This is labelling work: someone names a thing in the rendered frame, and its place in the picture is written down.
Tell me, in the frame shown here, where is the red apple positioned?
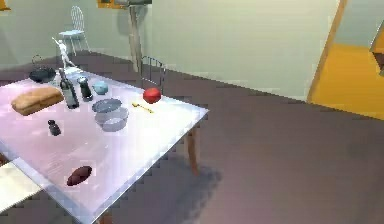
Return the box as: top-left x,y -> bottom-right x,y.
142,87 -> 163,105

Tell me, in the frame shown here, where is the yellow spoon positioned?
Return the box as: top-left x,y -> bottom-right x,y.
131,102 -> 155,114

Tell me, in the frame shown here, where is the dark metal chair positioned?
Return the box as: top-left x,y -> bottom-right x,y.
139,55 -> 167,95

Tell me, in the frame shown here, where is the white glass top table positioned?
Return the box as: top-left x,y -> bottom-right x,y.
0,65 -> 210,224

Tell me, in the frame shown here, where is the clear glass bowl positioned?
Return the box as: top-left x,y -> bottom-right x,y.
94,107 -> 130,133

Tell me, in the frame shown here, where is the grey plate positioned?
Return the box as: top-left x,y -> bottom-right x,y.
91,98 -> 123,114

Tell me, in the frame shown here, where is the light blue cup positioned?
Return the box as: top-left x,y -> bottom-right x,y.
92,80 -> 110,96

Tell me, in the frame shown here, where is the floor lamp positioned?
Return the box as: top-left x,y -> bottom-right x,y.
113,0 -> 153,73

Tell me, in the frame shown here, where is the black pepper mill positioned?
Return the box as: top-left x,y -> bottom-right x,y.
77,75 -> 94,102

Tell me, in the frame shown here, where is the dark glass bottle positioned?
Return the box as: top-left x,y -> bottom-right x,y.
58,67 -> 80,110

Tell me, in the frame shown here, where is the dark red potato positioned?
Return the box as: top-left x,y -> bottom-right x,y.
66,165 -> 93,187

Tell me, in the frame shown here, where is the orange framed picture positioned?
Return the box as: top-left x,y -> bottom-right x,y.
96,0 -> 130,10

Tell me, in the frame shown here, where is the small black shaker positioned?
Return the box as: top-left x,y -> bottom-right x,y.
47,119 -> 62,137

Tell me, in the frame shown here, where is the white human statue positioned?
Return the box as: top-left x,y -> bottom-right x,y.
51,36 -> 77,70

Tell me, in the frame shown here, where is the brown bread loaf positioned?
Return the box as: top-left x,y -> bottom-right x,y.
10,86 -> 65,117

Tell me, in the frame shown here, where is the white chair seat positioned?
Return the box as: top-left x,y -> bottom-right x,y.
0,161 -> 43,214

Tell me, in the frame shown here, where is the white wire chair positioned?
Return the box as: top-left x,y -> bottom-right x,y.
59,5 -> 91,56

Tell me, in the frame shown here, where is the orange door frame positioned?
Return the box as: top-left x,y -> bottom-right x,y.
306,0 -> 349,103

